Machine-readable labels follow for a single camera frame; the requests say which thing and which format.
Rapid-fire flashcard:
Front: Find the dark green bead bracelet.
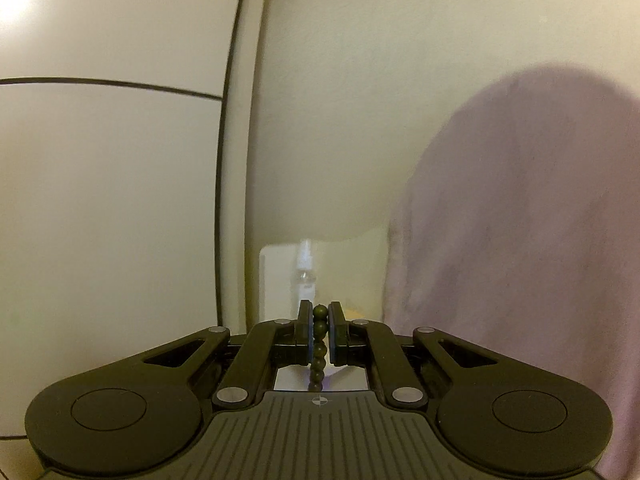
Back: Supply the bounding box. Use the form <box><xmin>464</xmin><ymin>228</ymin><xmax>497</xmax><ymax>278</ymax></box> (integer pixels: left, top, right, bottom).
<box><xmin>308</xmin><ymin>303</ymin><xmax>329</xmax><ymax>394</ymax></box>

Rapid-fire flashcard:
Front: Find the pink fleece blanket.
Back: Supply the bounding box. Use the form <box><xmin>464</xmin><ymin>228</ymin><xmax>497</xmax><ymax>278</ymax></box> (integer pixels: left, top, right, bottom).
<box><xmin>381</xmin><ymin>64</ymin><xmax>640</xmax><ymax>480</ymax></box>

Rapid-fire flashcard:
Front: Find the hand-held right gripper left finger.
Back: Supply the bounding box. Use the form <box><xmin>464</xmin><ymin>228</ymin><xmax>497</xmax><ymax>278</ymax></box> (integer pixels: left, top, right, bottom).
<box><xmin>141</xmin><ymin>301</ymin><xmax>314</xmax><ymax>410</ymax></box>

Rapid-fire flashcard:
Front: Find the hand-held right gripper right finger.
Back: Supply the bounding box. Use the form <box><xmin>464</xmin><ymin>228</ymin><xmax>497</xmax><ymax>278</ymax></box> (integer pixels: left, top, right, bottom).
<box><xmin>329</xmin><ymin>301</ymin><xmax>501</xmax><ymax>408</ymax></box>

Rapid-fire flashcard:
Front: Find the clear spray bottle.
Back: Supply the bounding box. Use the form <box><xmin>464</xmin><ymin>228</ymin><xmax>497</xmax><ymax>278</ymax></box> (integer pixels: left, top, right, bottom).
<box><xmin>294</xmin><ymin>239</ymin><xmax>318</xmax><ymax>307</ymax></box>

